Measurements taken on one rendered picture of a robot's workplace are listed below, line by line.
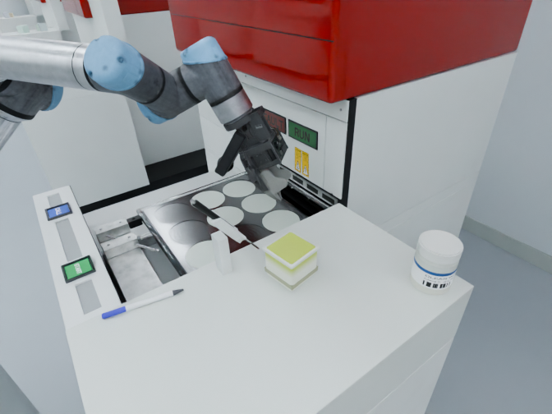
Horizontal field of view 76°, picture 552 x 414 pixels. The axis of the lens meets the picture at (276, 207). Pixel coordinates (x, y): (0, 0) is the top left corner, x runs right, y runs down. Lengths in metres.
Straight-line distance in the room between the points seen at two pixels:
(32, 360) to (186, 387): 1.57
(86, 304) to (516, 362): 1.72
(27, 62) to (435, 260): 0.76
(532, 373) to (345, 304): 1.40
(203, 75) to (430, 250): 0.50
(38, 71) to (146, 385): 0.54
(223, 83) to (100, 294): 0.46
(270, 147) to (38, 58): 0.42
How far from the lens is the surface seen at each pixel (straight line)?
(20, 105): 1.01
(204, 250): 0.87
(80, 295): 0.78
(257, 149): 0.73
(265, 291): 0.67
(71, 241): 0.94
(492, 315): 2.11
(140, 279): 0.88
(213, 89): 0.71
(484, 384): 1.85
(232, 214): 0.98
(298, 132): 0.94
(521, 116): 2.26
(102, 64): 0.63
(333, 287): 0.68
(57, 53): 0.72
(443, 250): 0.65
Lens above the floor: 1.45
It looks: 34 degrees down
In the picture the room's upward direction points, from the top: 3 degrees counter-clockwise
